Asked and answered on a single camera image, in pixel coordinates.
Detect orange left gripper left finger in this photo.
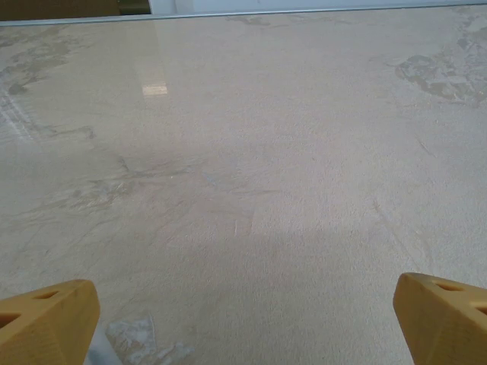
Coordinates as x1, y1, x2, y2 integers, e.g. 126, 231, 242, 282
0, 278, 102, 365

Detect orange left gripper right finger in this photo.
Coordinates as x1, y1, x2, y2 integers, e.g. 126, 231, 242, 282
393, 271, 487, 365

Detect brown wooden door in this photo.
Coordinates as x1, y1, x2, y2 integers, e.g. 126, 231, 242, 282
0, 0, 150, 22

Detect aluminium table edge bar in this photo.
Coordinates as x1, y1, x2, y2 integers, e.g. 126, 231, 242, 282
0, 8, 487, 27

